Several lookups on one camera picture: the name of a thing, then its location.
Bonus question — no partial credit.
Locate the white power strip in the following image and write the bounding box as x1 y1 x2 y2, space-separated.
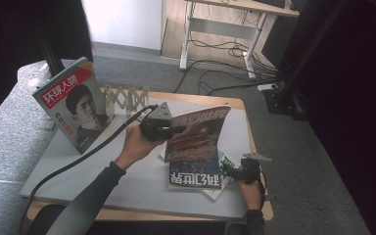
257 82 280 92

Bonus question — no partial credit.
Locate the dark blue cover magazine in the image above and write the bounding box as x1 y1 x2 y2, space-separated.
167 146 224 191

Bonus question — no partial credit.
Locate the black metal frame stand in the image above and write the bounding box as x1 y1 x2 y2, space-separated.
261 0 311 122

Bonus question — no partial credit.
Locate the grey table board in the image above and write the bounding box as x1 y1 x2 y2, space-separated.
19 96 256 219

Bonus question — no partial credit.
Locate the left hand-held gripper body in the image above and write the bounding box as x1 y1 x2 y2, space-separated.
139 101 173 142

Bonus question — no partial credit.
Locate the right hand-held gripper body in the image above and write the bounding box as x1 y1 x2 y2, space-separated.
239 152 272 184

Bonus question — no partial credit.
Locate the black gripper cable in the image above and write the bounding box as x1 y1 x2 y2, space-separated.
19 104 160 235
257 169 269 210

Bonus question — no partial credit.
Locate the person's right hand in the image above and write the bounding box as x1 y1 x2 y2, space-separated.
237 178 263 212

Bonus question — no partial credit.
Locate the white green-lettered magazine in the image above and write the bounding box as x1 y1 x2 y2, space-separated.
158 148 243 202

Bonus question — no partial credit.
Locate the portrait cover magazine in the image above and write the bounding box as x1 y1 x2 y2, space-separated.
32 56 116 155

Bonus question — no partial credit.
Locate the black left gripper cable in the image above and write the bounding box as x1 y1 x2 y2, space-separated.
19 104 160 235

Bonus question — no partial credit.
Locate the black floor cable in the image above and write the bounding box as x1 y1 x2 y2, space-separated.
173 58 282 94
189 38 260 59
197 69 280 96

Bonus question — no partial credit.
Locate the beige expandable book rack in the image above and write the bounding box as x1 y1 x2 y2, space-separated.
101 85 150 131

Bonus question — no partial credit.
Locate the red cover magazine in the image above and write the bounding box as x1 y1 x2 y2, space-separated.
164 104 232 164

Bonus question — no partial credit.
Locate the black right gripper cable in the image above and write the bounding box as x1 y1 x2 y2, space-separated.
257 169 269 210

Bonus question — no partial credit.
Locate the white-legged wooden desk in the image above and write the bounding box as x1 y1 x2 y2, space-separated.
179 0 301 80

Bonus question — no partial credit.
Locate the person's left hand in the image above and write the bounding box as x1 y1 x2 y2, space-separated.
114 123 165 170

